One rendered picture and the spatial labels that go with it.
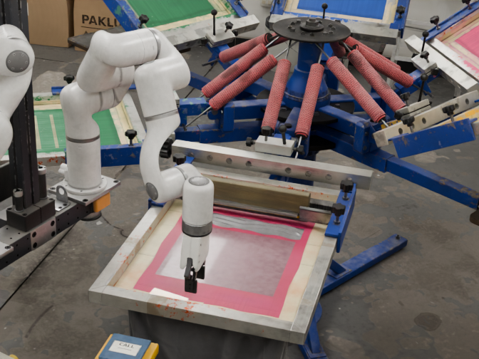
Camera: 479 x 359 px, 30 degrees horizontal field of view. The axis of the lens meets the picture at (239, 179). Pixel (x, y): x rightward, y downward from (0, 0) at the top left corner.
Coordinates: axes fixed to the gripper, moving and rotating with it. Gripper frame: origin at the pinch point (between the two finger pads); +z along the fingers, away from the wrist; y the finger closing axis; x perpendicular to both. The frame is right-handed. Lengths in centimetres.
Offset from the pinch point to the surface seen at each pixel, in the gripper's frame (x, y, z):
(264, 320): 18.8, 0.3, 8.0
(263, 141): -4, -86, 0
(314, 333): 18, -114, 96
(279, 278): 17.4, -24.7, 11.7
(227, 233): -3.3, -43.6, 12.1
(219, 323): 7.8, 2.2, 10.2
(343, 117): 17, -130, 6
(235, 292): 7.4, -14.3, 11.8
